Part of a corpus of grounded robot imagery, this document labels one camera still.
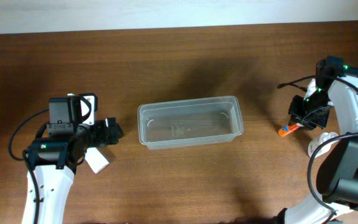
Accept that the orange tube white cap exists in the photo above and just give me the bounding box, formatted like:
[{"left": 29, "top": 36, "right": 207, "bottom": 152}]
[{"left": 278, "top": 123, "right": 303, "bottom": 137}]

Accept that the white translucent spray bottle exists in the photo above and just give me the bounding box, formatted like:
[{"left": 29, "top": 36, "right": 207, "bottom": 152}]
[{"left": 307, "top": 132, "right": 338, "bottom": 157}]

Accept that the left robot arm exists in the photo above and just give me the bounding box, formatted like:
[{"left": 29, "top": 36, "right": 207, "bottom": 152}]
[{"left": 22, "top": 118, "right": 124, "bottom": 223}]

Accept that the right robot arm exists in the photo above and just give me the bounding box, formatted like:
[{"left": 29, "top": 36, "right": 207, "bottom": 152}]
[{"left": 273, "top": 56, "right": 358, "bottom": 223}]

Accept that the clear plastic container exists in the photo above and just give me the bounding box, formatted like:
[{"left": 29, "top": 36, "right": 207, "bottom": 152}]
[{"left": 137, "top": 96, "right": 244, "bottom": 150}]

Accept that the black bottle white cap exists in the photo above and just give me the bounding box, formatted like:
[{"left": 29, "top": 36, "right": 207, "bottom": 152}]
[{"left": 114, "top": 123, "right": 124, "bottom": 139}]

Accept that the white green medicine box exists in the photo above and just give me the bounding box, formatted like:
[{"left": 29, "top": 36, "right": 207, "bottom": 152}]
[{"left": 85, "top": 147, "right": 109, "bottom": 174}]

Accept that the right black cable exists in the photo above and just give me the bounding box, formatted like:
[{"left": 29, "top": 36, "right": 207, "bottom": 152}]
[{"left": 277, "top": 74, "right": 358, "bottom": 215}]

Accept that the black cable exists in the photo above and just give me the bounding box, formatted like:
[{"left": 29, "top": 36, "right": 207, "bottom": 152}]
[
  {"left": 277, "top": 74, "right": 358, "bottom": 215},
  {"left": 7, "top": 108, "right": 50, "bottom": 162}
]

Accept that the left black cable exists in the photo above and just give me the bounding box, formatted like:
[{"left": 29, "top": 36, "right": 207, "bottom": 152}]
[{"left": 7, "top": 108, "right": 50, "bottom": 162}]

